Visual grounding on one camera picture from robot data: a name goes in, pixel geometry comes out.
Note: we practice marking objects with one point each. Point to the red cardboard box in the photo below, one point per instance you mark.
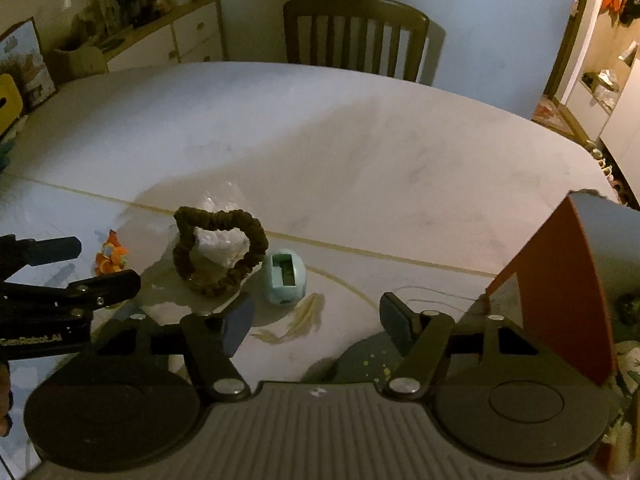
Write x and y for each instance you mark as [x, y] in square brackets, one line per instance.
[555, 285]

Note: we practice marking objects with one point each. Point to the beige sideboard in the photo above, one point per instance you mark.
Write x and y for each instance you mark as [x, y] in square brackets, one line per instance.
[190, 35]

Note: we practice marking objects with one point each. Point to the dark brown scrunchie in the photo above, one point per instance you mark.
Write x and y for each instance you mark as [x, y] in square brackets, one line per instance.
[257, 240]

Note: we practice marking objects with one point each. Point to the light blue plastic sharpener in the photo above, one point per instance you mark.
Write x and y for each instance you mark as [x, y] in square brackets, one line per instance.
[272, 290]

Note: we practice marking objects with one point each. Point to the clear plastic bag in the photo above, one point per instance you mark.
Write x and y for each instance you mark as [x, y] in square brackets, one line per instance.
[220, 247]

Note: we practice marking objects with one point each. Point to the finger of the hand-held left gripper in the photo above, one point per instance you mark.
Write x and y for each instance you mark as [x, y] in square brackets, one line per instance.
[110, 285]
[55, 250]

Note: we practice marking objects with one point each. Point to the wooden slat-back chair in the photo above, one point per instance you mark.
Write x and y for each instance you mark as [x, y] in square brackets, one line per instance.
[350, 10]

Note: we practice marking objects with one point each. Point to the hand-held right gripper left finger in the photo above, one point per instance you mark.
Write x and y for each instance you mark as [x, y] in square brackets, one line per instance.
[237, 322]

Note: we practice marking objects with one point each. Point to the pale yellow rubber strand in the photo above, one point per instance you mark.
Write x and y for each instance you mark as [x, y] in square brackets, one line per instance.
[305, 315]

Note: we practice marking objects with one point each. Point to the orange toy figure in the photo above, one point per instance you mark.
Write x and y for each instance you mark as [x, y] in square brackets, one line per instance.
[107, 260]

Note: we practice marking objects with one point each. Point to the person's left hand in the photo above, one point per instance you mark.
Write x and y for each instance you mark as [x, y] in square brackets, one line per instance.
[4, 395]

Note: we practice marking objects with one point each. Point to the white cabinet unit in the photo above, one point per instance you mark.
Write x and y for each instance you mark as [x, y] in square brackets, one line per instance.
[625, 120]

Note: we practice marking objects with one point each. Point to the yellow plastic object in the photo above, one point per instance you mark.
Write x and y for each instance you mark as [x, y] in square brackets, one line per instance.
[10, 102]

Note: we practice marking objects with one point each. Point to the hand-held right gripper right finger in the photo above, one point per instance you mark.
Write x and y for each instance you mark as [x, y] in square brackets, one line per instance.
[395, 322]

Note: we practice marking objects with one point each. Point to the framed picture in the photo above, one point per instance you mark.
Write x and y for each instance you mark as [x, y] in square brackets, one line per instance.
[27, 65]

